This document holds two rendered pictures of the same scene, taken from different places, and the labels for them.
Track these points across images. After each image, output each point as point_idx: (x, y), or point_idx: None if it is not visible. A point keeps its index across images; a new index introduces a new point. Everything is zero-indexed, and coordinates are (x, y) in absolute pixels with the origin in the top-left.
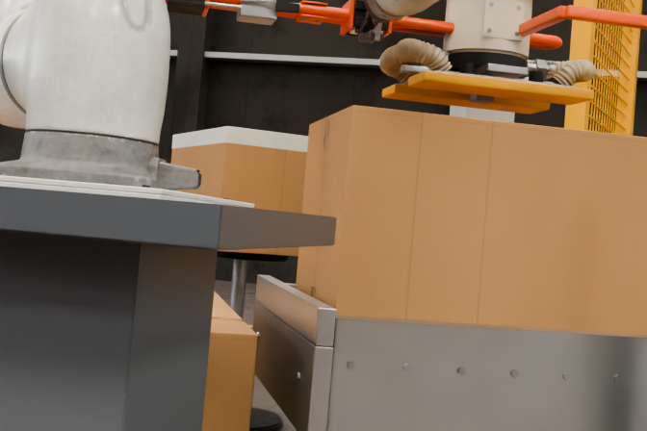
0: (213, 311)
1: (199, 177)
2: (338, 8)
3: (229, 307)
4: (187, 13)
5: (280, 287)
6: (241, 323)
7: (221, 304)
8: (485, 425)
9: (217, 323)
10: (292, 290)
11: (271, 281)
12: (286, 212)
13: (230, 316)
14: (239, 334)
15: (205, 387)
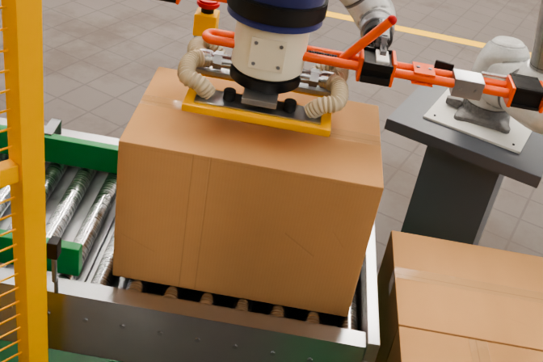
0: (414, 307)
1: (447, 99)
2: (402, 62)
3: (400, 331)
4: (520, 107)
5: (376, 254)
6: (397, 259)
7: (406, 347)
8: None
9: (413, 258)
10: (371, 239)
11: (376, 287)
12: (415, 90)
13: (402, 288)
14: (401, 232)
15: (418, 175)
